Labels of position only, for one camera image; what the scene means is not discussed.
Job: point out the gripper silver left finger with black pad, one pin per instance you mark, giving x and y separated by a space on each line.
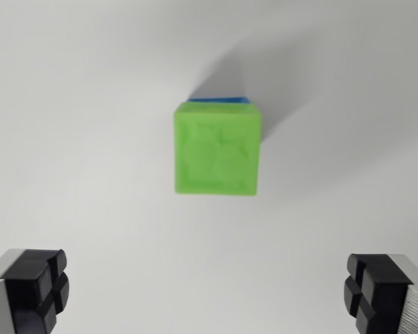
28 292

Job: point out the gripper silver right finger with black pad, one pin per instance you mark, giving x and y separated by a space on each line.
382 292

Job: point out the green embossed cube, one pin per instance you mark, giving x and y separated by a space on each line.
217 149

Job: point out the blue embossed cube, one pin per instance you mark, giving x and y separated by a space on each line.
219 99

